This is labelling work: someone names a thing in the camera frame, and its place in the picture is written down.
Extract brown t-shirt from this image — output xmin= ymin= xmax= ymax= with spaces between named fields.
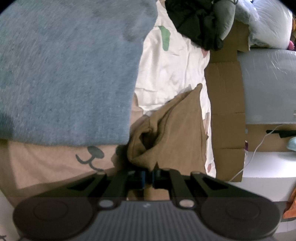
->
xmin=127 ymin=84 xmax=207 ymax=175

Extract brown cardboard sheet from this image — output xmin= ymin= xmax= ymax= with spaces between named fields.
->
xmin=205 ymin=22 xmax=295 ymax=182

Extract white bear print duvet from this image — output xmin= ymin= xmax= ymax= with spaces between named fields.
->
xmin=0 ymin=0 xmax=217 ymax=241

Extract orange cloth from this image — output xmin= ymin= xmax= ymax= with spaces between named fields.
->
xmin=282 ymin=188 xmax=296 ymax=219

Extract light blue cloth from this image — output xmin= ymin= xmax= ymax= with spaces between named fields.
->
xmin=287 ymin=137 xmax=296 ymax=152

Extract blue jeans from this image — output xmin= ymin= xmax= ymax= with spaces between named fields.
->
xmin=0 ymin=0 xmax=159 ymax=147

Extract black garment left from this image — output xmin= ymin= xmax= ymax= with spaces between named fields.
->
xmin=165 ymin=0 xmax=223 ymax=51

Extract grey plush toy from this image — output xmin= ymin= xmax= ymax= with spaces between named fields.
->
xmin=214 ymin=0 xmax=237 ymax=40

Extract white pillow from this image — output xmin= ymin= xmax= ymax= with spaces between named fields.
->
xmin=235 ymin=0 xmax=293 ymax=50

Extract white cable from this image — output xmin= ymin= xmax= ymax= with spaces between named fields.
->
xmin=227 ymin=123 xmax=284 ymax=182

